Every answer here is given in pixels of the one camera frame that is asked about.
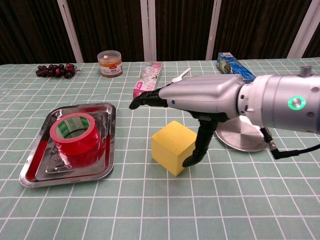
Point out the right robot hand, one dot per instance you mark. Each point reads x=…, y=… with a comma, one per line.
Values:
x=205, y=92

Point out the yellow foam cube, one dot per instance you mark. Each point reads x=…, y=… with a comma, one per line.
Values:
x=167, y=147

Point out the red tape roll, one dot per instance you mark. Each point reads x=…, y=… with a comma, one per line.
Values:
x=80, y=145

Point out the white plastic spoon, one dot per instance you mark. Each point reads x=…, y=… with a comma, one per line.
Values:
x=183, y=73

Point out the blue long box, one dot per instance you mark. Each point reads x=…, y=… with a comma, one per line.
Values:
x=230, y=65

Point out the round steel plate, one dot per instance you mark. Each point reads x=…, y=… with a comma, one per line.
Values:
x=237, y=140

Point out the pink floral long box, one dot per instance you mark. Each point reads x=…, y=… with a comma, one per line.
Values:
x=148, y=75

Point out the clear jar with orange contents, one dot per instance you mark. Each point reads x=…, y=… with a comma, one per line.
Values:
x=110, y=65

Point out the green checked tablecloth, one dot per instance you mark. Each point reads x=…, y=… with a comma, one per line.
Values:
x=165, y=200

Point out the dark curtain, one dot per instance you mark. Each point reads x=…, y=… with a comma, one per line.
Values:
x=110, y=25

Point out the dark red grape bunch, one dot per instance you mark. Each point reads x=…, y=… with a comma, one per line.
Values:
x=53, y=70

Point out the rectangular steel tray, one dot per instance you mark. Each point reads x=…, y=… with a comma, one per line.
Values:
x=32, y=173

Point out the white frame post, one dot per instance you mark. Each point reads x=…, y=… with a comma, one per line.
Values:
x=71, y=32
x=303, y=30
x=148, y=30
x=213, y=30

